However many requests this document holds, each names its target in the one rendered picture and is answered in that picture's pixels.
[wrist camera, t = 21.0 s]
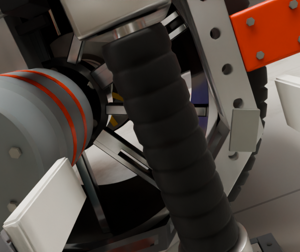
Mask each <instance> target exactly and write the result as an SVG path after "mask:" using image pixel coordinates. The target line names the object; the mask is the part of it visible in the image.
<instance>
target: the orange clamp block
mask: <svg viewBox="0 0 300 252"><path fill-rule="evenodd" d="M229 18H230V21H231V24H232V27H233V31H234V34H235V37H236V40H237V44H238V47H239V50H240V53H241V57H242V60H243V63H244V66H245V70H246V71H247V72H250V71H253V70H256V69H258V68H261V67H264V66H266V65H269V64H271V63H274V62H277V61H279V60H282V59H285V58H287V57H290V56H292V55H295V54H298V53H300V0H266V1H264V2H262V3H259V4H257V5H254V6H252V7H249V8H247V9H244V10H242V11H239V12H237V13H234V14H232V15H229Z"/></svg>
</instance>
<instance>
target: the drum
mask: <svg viewBox="0 0 300 252"><path fill-rule="evenodd" d="M92 131H93V114H92V109H91V106H90V103H89V101H88V99H87V97H86V95H85V94H84V92H83V91H82V90H81V88H80V87H79V86H78V85H77V84H76V83H75V82H74V81H72V80H71V79H70V78H68V77H67V76H65V75H63V74H61V73H59V72H57V71H54V70H50V69H46V68H33V69H25V70H17V71H11V72H6V73H2V74H0V232H1V231H2V230H3V227H2V226H3V225H4V222H5V221H6V220H7V219H8V217H9V216H10V215H11V214H12V213H13V212H14V210H15V209H16V208H17V207H18V206H19V205H20V203H21V202H22V201H23V200H24V199H25V198H26V196H27V195H28V194H29V193H30V192H31V190H32V189H33V188H34V187H35V186H36V185H37V183H38V182H39V181H40V180H41V179H42V178H43V176H44V175H45V174H46V173H47V172H48V171H49V169H50V168H51V167H52V166H53V165H54V164H55V162H56V161H57V160H59V159H61V158H64V157H65V158H68V160H69V162H70V164H71V166H72V167H73V166H74V165H75V163H76V162H77V161H78V159H79V158H80V156H81V154H82V153H83V151H84V150H85V148H86V147H87V145H88V143H89V141H90V138H91V135H92Z"/></svg>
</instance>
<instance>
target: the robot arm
mask: <svg viewBox="0 0 300 252"><path fill-rule="evenodd" d="M274 81H275V84H276V88H277V91H278V95H279V98H280V102H281V105H282V108H283V112H284V115H285V119H286V122H287V125H288V126H290V127H291V128H293V129H295V130H296V131H298V132H300V77H296V76H292V75H287V74H284V75H281V76H279V77H276V80H274ZM86 197H87V196H86V194H85V192H84V190H83V188H82V186H81V184H80V182H79V180H78V178H77V176H76V174H75V172H74V170H73V168H72V166H71V164H70V162H69V160H68V158H65V157H64V158H61V159H58V160H57V161H56V162H55V164H54V165H53V166H52V167H51V168H50V169H49V171H48V172H47V173H46V174H45V175H44V176H43V178H42V179H41V180H40V181H39V182H38V183H37V185H36V186H35V187H34V188H33V189H32V190H31V192H30V193H29V194H28V195H27V196H26V198H25V199H24V200H23V201H22V202H21V203H20V205H19V206H18V207H17V208H16V209H15V210H14V212H13V213H12V214H11V215H10V216H9V217H8V219H7V220H6V221H5V222H4V225H3V226H2V227H3V230H2V231H1V232H0V252H62V250H63V248H64V246H65V244H66V241H67V239H68V237H69V235H70V233H71V230H72V228H73V226H74V224H75V222H76V219H77V217H78V215H79V213H80V211H81V208H82V206H83V204H84V202H85V200H86Z"/></svg>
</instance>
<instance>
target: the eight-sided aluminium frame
mask: <svg viewBox="0 0 300 252"><path fill-rule="evenodd" d="M180 2H181V5H182V8H183V11H184V14H185V17H186V20H187V23H188V26H189V29H190V32H191V35H192V37H193V40H194V43H195V46H196V49H197V52H198V55H199V58H200V61H201V64H202V67H203V70H204V72H205V75H206V78H207V81H208V84H209V87H210V90H211V93H212V96H213V99H214V102H215V105H216V108H217V110H218V113H219V116H220V121H219V123H218V125H217V127H216V129H215V131H214V133H213V135H212V137H211V139H210V141H209V142H208V146H207V148H208V149H209V150H210V151H211V154H212V157H213V159H214V162H215V165H216V171H217V172H218V173H219V176H220V179H221V181H222V184H223V187H224V192H225V194H226V195H227V196H228V195H229V193H230V191H231V189H232V188H233V186H234V184H235V182H236V180H237V179H238V177H239V175H240V173H241V171H242V170H243V168H244V166H245V164H246V163H247V161H248V159H249V157H250V155H251V154H252V152H255V151H256V145H257V143H258V141H259V139H260V138H261V136H262V134H263V132H264V128H263V125H262V122H261V118H260V109H258V108H257V105H256V102H255V99H254V96H253V92H252V89H251V86H250V83H249V79H248V76H247V73H246V70H245V66H244V63H243V60H242V57H241V53H240V50H239V47H238V44H237V40H236V37H235V34H234V31H233V27H232V24H231V21H230V18H229V14H228V11H227V8H226V5H225V1H224V0H202V1H200V0H180ZM210 31H212V33H213V36H212V37H211V36H210ZM179 243H180V239H179V237H178V234H177V231H176V229H175V227H174V225H173V223H172V220H171V218H169V220H168V222H167V224H166V225H165V226H162V227H159V228H156V229H153V230H150V231H147V232H144V233H141V234H138V235H135V236H132V237H129V238H126V239H123V240H120V241H117V242H114V243H111V244H108V245H105V246H102V247H99V248H96V249H93V250H90V251H87V252H178V246H179Z"/></svg>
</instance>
